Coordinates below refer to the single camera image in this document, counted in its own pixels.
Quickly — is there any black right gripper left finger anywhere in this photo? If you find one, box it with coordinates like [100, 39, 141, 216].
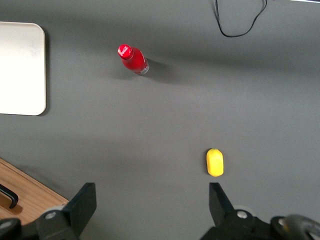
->
[36, 182, 98, 240]

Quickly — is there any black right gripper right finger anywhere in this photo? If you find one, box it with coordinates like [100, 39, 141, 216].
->
[199, 182, 274, 240]

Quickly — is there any beige rectangular plastic tray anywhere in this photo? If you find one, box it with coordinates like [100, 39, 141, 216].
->
[0, 21, 47, 116]

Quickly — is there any wooden drawer front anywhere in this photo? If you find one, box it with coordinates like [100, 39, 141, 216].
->
[0, 159, 70, 222]

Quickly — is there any yellow lemon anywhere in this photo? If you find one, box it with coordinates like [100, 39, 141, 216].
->
[206, 148, 224, 178]

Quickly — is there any wooden drawer cabinet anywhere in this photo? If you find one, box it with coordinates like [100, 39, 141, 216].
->
[0, 157, 70, 222]

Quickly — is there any red cola bottle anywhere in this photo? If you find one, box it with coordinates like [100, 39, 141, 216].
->
[117, 43, 150, 76]

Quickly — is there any black metal drawer handle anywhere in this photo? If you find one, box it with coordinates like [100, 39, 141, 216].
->
[0, 183, 20, 210]

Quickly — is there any thin black cable loop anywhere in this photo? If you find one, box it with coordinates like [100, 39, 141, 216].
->
[214, 0, 268, 38]

